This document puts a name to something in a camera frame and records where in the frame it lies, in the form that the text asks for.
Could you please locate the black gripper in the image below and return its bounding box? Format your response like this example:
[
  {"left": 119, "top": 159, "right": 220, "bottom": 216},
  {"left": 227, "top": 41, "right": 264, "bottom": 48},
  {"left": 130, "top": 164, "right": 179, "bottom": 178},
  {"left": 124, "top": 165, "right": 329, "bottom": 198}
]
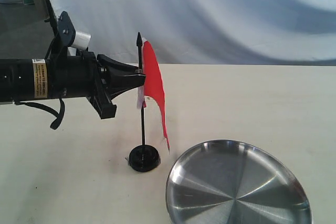
[{"left": 51, "top": 51, "right": 146, "bottom": 119}]

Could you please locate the red flag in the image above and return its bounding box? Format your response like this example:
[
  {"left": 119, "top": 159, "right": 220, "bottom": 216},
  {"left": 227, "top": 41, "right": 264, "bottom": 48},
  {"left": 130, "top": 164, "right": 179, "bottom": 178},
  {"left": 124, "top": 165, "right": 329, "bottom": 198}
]
[{"left": 136, "top": 33, "right": 170, "bottom": 151}]

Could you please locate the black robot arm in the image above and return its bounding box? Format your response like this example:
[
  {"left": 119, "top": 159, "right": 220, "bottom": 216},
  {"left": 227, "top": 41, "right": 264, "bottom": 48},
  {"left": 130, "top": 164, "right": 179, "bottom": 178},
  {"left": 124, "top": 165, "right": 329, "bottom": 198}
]
[{"left": 1, "top": 51, "right": 145, "bottom": 122}]

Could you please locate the black round flag base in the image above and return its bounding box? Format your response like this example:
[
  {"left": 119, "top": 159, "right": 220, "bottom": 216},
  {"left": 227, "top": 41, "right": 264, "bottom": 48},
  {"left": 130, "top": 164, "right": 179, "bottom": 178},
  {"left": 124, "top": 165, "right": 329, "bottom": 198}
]
[{"left": 128, "top": 145, "right": 161, "bottom": 173}]

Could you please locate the black backdrop stand pole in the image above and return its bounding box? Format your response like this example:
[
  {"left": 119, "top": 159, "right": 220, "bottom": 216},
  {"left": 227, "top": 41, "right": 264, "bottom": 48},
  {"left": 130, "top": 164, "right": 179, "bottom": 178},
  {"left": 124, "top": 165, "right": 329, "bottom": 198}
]
[{"left": 39, "top": 0, "right": 57, "bottom": 35}]

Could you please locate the white backdrop cloth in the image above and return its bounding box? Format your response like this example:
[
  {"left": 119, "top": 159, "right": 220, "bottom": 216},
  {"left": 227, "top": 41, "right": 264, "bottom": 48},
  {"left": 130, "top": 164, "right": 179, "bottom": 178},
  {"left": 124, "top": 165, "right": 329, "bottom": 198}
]
[{"left": 50, "top": 0, "right": 335, "bottom": 66}]

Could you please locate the round stainless steel plate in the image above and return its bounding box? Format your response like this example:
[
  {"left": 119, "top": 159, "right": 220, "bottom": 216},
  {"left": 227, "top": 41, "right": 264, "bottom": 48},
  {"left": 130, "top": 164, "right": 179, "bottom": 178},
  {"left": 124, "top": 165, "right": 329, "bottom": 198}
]
[{"left": 165, "top": 140, "right": 313, "bottom": 223}]

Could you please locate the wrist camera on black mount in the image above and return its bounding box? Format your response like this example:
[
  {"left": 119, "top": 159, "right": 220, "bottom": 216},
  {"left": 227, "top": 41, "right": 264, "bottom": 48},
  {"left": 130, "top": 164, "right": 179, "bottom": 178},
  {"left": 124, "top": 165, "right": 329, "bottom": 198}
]
[{"left": 57, "top": 10, "right": 91, "bottom": 50}]

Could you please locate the black cable loop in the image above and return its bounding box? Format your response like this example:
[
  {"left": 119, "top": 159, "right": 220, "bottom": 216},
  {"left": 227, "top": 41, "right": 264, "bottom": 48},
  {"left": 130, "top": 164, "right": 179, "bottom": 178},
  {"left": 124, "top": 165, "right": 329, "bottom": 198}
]
[{"left": 14, "top": 97, "right": 66, "bottom": 131}]

